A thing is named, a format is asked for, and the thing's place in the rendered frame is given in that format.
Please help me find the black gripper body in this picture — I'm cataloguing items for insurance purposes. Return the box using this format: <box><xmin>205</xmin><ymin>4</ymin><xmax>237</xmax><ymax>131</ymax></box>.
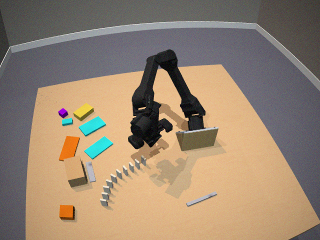
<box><xmin>128</xmin><ymin>118</ymin><xmax>173</xmax><ymax>150</ymax></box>

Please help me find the small cyan block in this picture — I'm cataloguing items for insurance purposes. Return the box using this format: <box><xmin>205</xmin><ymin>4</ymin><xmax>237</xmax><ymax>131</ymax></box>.
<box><xmin>62</xmin><ymin>118</ymin><xmax>73</xmax><ymax>126</ymax></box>

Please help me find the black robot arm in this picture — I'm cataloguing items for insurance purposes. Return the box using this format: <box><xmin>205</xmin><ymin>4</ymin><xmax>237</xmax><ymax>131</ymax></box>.
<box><xmin>130</xmin><ymin>49</ymin><xmax>206</xmax><ymax>138</ymax></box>

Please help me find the purple block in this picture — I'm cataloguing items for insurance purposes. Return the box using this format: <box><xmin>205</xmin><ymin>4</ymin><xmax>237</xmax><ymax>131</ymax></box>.
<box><xmin>58</xmin><ymin>108</ymin><xmax>68</xmax><ymax>118</ymax></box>

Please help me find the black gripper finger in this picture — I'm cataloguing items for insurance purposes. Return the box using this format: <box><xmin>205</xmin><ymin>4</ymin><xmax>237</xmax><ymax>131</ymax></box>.
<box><xmin>151</xmin><ymin>134</ymin><xmax>162</xmax><ymax>147</ymax></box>
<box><xmin>143</xmin><ymin>139</ymin><xmax>154</xmax><ymax>148</ymax></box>

